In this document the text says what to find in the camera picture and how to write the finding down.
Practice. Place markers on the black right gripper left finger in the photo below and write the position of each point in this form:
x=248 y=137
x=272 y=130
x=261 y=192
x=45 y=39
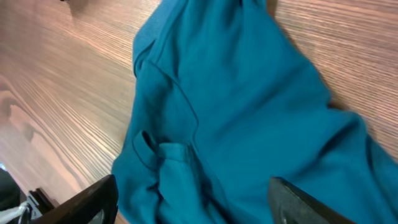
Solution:
x=96 y=204

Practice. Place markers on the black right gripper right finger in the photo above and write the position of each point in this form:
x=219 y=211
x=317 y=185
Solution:
x=291 y=205

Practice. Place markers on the teal blue polo shirt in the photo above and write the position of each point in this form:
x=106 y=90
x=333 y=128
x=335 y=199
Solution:
x=224 y=102

